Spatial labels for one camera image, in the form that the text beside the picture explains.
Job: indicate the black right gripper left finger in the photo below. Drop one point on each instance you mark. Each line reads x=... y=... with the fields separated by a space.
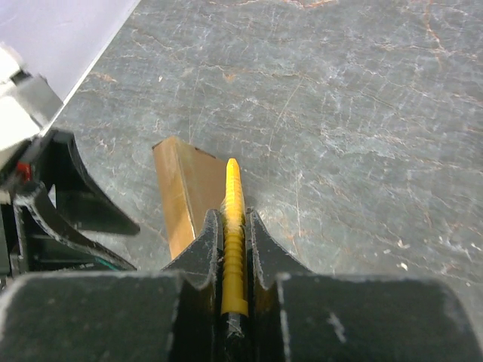
x=167 y=315

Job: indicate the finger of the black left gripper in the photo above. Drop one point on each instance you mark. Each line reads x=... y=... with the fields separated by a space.
x=79 y=199
x=47 y=242

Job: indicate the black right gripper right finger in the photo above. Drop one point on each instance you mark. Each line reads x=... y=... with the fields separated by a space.
x=298 y=315

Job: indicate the yellow utility knife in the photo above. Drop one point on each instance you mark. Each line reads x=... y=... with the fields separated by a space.
x=235 y=340

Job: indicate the brown cardboard express box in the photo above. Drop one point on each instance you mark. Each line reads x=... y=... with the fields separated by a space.
x=191 y=182

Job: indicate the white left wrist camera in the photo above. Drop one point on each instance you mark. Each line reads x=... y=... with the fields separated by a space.
x=28 y=104

